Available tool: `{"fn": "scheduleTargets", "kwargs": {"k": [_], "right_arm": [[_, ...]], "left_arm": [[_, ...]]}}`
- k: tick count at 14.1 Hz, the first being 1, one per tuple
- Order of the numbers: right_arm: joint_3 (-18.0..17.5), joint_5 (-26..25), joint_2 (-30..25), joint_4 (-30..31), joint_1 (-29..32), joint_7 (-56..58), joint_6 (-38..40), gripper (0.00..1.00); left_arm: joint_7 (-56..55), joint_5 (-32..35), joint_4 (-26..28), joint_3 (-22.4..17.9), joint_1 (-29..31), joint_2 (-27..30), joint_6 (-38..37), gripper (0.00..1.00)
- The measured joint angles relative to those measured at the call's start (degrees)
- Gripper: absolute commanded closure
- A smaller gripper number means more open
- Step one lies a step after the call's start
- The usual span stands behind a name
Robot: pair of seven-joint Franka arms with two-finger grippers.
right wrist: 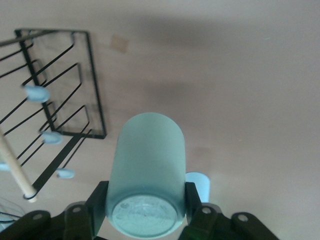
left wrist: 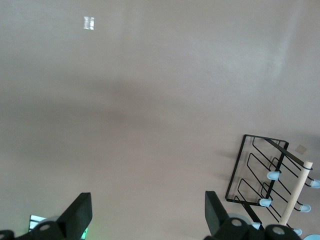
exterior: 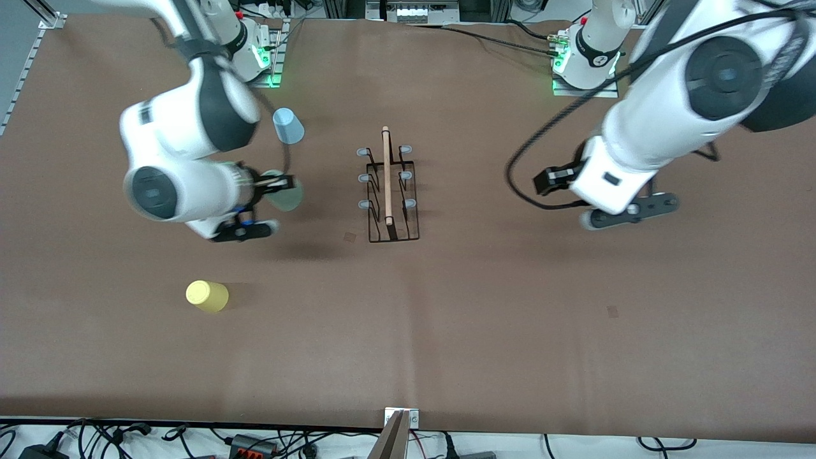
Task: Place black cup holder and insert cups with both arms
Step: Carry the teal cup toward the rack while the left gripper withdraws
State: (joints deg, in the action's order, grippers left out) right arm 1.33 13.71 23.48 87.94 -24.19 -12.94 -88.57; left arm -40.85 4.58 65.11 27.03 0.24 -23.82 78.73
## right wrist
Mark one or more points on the light blue plastic cup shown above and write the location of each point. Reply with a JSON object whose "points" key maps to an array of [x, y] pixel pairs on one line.
{"points": [[200, 186]]}

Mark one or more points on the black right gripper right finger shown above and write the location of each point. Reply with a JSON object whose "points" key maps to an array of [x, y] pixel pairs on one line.
{"points": [[207, 225]]}

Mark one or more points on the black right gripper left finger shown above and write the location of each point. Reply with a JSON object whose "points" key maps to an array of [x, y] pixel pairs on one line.
{"points": [[75, 225]]}

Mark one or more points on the pale green plastic cup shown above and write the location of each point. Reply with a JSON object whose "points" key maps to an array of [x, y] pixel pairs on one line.
{"points": [[147, 162]]}

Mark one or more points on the small brown tape mark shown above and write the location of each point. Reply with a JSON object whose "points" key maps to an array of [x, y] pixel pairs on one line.
{"points": [[119, 44]]}

